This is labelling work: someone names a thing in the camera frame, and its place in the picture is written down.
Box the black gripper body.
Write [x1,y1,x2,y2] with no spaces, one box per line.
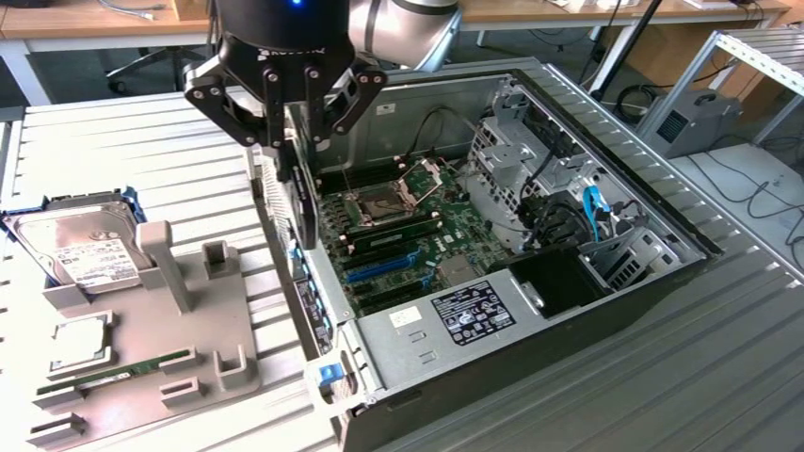
[209,0,357,112]

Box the wooden box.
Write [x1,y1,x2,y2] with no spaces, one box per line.
[172,0,215,23]

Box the office chair base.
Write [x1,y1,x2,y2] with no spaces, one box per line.
[104,44,215,94]

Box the CPU socket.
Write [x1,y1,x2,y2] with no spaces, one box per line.
[349,185,417,228]

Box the green RAM stick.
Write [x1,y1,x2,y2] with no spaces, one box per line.
[347,217,443,255]
[35,347,191,396]

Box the tall metal disk bay cage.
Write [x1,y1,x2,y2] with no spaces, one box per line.
[467,82,608,227]

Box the green motherboard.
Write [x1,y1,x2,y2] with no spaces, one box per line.
[313,154,516,316]

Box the blue expansion slot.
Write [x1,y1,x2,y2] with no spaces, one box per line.
[343,249,423,284]

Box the hard disk in blue carrier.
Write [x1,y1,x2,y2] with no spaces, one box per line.
[0,186,149,296]

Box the silver chipset heatsink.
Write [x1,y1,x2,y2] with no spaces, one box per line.
[437,257,489,285]

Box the grey plastic parts rack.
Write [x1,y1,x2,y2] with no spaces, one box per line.
[24,219,264,448]

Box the black plastic box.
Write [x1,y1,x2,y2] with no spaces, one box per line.
[507,248,616,322]

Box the grey power supply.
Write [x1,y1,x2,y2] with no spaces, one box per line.
[343,270,555,401]

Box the black stand pole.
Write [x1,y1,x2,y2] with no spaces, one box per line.
[592,0,665,98]

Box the silver CPU chip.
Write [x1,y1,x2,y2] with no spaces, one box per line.
[49,322,109,371]

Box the low metal disk bay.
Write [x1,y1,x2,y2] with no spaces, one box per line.
[576,224,684,294]

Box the grey control box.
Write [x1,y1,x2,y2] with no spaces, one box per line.
[655,89,745,160]

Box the open grey PC case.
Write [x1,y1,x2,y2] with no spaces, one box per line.
[247,68,724,452]

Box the black looped wire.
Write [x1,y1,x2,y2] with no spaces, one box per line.
[405,106,480,164]

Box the grey cable on desk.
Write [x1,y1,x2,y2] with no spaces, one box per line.
[97,0,165,21]

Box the wooden desk white frame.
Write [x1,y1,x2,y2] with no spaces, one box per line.
[0,0,219,108]
[457,0,793,98]

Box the black wire bundle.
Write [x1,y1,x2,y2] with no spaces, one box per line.
[519,187,589,250]

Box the coiled black cable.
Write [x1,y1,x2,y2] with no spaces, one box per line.
[613,83,659,121]

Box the blue wire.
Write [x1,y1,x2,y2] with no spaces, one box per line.
[581,185,616,242]

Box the aluminium profile frame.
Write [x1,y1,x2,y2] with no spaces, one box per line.
[637,26,804,147]

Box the long black cable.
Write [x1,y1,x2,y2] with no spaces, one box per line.
[684,150,804,246]

